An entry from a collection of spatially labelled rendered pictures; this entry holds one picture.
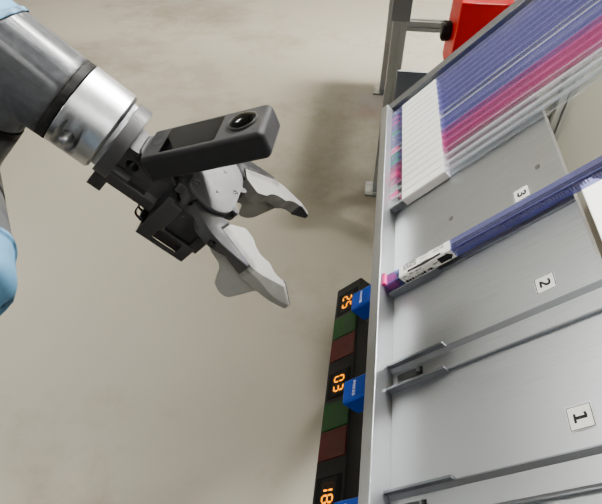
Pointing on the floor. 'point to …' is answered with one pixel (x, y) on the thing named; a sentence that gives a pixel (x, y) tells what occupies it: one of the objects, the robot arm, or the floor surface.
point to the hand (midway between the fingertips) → (301, 252)
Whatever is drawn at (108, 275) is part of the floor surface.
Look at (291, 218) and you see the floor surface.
